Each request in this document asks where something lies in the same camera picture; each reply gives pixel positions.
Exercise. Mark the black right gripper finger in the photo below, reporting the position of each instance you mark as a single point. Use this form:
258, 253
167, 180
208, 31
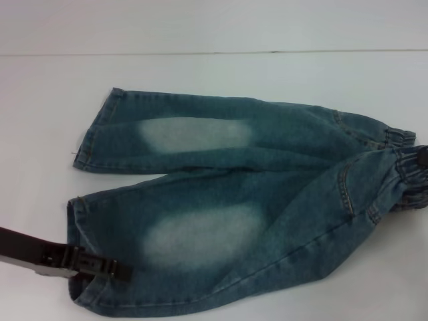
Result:
422, 154

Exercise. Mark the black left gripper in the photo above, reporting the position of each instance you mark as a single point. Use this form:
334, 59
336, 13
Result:
26, 249

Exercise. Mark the blue denim shorts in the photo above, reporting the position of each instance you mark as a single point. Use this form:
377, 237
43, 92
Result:
234, 187

